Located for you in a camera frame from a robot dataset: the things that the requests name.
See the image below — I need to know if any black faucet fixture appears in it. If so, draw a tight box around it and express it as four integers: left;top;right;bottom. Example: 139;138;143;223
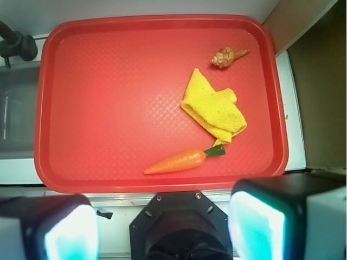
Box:
1;21;38;69

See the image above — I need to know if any orange toy carrot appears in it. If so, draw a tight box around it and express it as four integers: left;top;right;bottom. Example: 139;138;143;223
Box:
144;145;226;175

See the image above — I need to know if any steel sink basin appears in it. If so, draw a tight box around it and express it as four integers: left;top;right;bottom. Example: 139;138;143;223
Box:
1;61;41;159

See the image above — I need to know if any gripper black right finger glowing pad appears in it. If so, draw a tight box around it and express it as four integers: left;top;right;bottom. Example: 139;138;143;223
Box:
228;172;346;259

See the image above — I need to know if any red plastic tray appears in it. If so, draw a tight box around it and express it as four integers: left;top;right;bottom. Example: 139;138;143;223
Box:
34;15;288;193

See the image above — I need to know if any yellow microfibre cloth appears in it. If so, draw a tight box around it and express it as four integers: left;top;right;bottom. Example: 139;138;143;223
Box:
181;68;247;146

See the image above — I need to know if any brown spiral seashell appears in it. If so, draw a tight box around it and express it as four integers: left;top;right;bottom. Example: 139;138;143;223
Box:
210;47;250;69

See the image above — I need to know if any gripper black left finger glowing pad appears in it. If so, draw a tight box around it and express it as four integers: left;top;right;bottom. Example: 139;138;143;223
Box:
1;194;100;259

